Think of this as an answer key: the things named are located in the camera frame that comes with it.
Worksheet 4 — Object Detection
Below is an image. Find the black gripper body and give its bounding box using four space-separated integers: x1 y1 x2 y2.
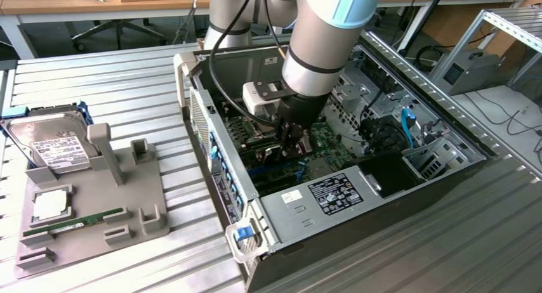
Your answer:
276 94 329 131

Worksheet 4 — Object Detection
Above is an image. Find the green graphics card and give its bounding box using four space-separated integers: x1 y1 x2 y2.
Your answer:
252 140 316 167

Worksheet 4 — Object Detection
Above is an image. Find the CPU socket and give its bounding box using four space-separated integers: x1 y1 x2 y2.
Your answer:
249 120 280 140

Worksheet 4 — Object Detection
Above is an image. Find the green motherboard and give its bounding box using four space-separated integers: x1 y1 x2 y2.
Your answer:
221 93 370 195

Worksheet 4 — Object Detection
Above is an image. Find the black labelled RAM stick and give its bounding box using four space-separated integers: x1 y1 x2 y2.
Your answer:
247 137 283 153

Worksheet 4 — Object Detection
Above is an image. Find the square chipset heatsink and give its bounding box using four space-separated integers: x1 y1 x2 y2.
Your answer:
304 159 339 179

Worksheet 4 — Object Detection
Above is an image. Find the blue expansion slot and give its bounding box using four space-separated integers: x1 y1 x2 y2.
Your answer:
247 159 307 178

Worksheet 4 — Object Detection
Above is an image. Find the grey perforated drive cage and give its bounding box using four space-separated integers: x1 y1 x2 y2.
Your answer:
323 64 407 138

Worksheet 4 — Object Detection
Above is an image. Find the black plastic shroud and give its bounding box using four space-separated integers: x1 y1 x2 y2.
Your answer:
341 150 427 199

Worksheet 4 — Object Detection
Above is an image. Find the open grey PC case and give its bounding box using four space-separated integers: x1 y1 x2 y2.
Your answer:
172 26 499 293

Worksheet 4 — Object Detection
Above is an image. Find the grey power supply unit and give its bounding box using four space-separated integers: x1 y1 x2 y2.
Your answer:
257 165 384 247

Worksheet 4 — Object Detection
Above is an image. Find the silver disk bay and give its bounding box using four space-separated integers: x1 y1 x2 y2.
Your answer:
402 137 471 183

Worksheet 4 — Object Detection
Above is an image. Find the grey vented equipment box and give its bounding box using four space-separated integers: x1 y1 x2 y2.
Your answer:
439 48 503 96

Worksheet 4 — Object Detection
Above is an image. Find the grey parts rack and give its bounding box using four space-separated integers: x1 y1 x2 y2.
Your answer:
14 121 172 281

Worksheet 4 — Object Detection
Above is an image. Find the black office chair base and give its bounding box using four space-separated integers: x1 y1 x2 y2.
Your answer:
69 18 168 51

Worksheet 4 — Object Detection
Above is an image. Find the silver hard disk drive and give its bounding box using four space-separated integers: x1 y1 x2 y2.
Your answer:
5 112 92 175

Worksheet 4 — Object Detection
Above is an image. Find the green RAM stick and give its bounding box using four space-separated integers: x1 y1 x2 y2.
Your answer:
21 209 127 238

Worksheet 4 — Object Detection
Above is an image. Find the silver CPU chip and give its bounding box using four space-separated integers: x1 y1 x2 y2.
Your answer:
32 191 70 224

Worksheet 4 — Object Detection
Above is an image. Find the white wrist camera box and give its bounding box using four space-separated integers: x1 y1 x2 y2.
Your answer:
241 79 297 122

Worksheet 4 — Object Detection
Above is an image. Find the black power wire bundle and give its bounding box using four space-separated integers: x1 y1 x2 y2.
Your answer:
357 117 403 154

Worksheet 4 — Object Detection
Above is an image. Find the blue disk wire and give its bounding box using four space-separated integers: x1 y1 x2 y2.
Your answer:
399 106 418 150

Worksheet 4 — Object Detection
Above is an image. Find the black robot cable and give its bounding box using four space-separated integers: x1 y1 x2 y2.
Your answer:
209 0 285 129

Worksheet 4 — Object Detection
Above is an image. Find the aluminium profile frame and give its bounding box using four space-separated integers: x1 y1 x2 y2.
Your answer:
427 7 542 88

